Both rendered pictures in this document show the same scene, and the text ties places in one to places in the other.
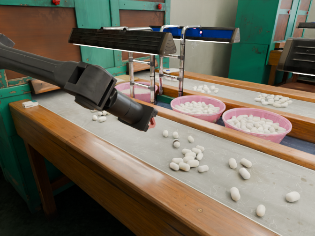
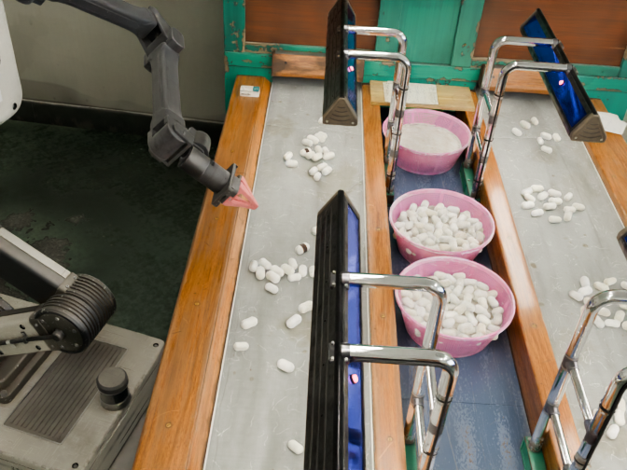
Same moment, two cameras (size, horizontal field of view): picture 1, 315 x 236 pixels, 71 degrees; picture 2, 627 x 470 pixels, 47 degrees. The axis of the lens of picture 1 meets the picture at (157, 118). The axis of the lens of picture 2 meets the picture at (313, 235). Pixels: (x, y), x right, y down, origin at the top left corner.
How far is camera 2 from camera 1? 1.30 m
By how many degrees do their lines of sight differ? 43
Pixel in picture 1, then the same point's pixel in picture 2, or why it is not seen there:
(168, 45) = (337, 113)
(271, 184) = (299, 349)
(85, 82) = (156, 138)
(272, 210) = (253, 356)
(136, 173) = (208, 244)
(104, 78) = (171, 141)
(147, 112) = (225, 188)
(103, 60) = (424, 47)
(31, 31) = not seen: outside the picture
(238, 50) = not seen: outside the picture
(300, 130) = (522, 366)
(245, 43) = not seen: outside the picture
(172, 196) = (199, 281)
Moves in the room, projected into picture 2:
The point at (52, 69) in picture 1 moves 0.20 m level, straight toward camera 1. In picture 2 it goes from (156, 108) to (99, 150)
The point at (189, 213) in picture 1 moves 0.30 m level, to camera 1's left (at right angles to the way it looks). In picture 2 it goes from (188, 298) to (121, 228)
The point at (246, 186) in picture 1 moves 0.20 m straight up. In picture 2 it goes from (277, 331) to (279, 259)
